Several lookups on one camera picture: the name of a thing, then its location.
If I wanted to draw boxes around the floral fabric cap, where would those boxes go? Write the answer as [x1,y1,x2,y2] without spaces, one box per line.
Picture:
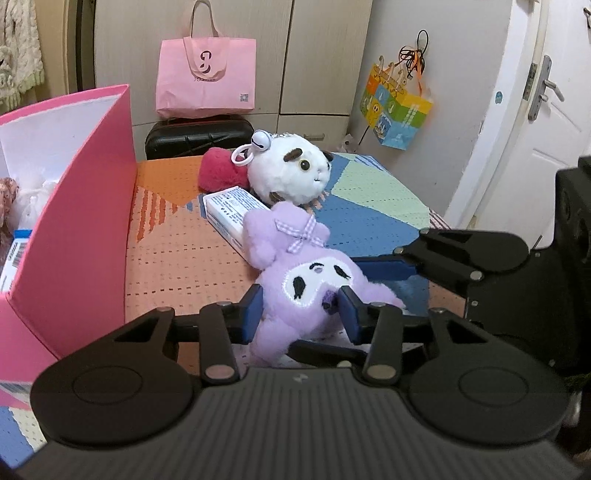
[0,177,21,236]

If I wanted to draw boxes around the blue wet wipes packet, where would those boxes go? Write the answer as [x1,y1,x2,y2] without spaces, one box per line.
[0,228,33,293]

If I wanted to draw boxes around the white brown plush toy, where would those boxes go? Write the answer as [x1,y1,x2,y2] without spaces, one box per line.
[247,131,335,207]

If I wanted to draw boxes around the colourful gift bag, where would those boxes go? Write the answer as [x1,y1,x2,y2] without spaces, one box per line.
[359,30,434,151]

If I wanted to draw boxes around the purple plush toy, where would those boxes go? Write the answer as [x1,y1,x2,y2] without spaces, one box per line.
[243,201,405,368]

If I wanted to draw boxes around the black suitcase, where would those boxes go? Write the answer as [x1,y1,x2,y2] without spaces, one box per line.
[145,115,256,161]

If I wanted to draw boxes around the white door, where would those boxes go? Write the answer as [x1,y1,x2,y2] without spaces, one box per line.
[442,0,591,232]

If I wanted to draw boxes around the white rectangular carton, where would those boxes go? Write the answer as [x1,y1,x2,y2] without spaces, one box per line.
[203,185,273,256]

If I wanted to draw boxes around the red plush toy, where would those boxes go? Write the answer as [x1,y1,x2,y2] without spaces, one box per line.
[198,148,252,193]

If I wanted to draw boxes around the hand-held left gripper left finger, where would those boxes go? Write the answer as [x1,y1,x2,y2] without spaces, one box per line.
[111,283,265,387]

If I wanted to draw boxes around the pink cardboard box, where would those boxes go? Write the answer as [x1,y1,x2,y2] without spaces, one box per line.
[0,84,137,407]

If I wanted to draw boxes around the white fluffy plush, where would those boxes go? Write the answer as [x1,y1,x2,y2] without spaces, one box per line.
[14,179,58,230]

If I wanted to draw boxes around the white fluffy robe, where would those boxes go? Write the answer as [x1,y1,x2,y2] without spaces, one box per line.
[0,0,45,112]

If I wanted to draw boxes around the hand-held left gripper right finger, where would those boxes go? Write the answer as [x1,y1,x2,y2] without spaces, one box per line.
[336,285,486,385]

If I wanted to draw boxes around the pink tote bag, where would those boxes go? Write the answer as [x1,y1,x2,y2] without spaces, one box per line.
[155,0,257,119]

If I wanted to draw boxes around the beige wardrobe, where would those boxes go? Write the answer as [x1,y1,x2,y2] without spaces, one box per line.
[65,0,375,162]

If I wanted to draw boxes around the silver door handle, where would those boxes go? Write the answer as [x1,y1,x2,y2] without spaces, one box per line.
[526,55,566,121]

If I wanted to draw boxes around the patchwork crochet mat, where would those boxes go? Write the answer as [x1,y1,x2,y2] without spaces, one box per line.
[0,151,468,459]

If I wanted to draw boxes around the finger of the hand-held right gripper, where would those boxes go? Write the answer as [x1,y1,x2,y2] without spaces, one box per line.
[286,339,371,368]
[357,228,530,297]

